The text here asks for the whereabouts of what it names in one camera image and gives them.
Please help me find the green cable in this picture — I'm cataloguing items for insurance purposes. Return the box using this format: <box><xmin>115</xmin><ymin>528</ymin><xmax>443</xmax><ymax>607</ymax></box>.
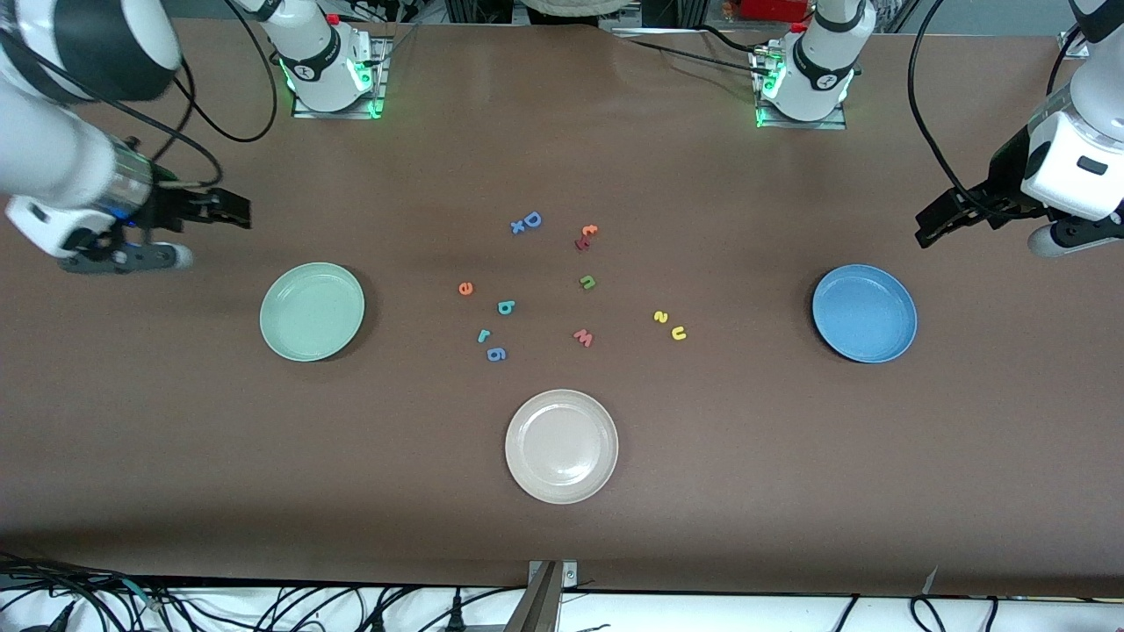
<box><xmin>121</xmin><ymin>579</ymin><xmax>168</xmax><ymax>613</ymax></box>

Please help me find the red box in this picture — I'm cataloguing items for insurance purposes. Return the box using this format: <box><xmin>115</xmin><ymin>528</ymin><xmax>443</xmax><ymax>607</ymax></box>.
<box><xmin>738</xmin><ymin>0</ymin><xmax>813</xmax><ymax>24</ymax></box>

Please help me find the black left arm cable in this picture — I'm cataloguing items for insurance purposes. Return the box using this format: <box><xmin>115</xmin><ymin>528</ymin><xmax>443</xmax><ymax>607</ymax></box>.
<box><xmin>907</xmin><ymin>0</ymin><xmax>1094</xmax><ymax>216</ymax></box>

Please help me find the looped black cable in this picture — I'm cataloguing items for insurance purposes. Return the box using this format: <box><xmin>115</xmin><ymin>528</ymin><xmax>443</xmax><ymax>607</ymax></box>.
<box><xmin>910</xmin><ymin>594</ymin><xmax>949</xmax><ymax>632</ymax></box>

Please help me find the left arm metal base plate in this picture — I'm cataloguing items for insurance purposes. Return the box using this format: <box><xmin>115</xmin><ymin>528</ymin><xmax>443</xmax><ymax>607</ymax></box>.
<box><xmin>753</xmin><ymin>48</ymin><xmax>849</xmax><ymax>132</ymax></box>

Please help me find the black cable on table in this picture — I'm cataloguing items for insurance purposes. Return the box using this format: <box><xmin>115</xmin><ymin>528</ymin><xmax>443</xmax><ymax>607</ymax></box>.
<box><xmin>615</xmin><ymin>25</ymin><xmax>778</xmax><ymax>78</ymax></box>

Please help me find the mint green plate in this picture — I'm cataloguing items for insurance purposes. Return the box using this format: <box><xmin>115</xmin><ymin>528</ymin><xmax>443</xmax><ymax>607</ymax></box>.
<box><xmin>259</xmin><ymin>262</ymin><xmax>366</xmax><ymax>363</ymax></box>

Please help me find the blue plate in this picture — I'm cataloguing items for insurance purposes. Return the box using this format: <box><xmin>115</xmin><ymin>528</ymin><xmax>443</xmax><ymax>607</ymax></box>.
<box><xmin>811</xmin><ymin>263</ymin><xmax>919</xmax><ymax>364</ymax></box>

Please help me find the beige plate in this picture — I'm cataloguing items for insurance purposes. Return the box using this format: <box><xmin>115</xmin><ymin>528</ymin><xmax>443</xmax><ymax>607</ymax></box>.
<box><xmin>504</xmin><ymin>389</ymin><xmax>620</xmax><ymax>506</ymax></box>

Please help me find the metal table bracket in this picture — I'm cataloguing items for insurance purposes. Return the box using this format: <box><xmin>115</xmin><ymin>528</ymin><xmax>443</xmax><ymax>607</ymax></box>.
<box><xmin>504</xmin><ymin>559</ymin><xmax>580</xmax><ymax>632</ymax></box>

